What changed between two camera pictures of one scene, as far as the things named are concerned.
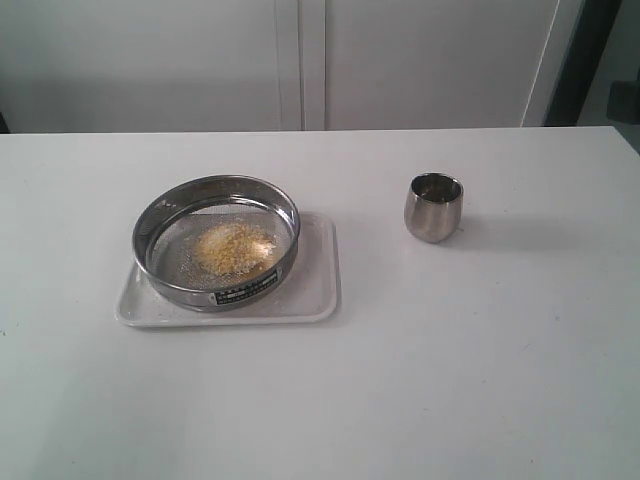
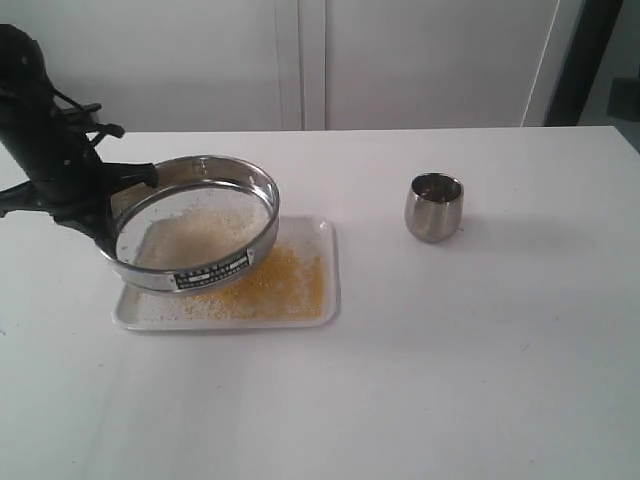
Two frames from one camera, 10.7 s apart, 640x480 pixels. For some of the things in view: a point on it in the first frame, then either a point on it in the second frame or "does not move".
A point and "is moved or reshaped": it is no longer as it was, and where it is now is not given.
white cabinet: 202,66 does not move
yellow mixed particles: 233,248 -> 290,286
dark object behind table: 624,101 does not move
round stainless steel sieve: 216,242 is moved or reshaped
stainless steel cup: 433,206 does not move
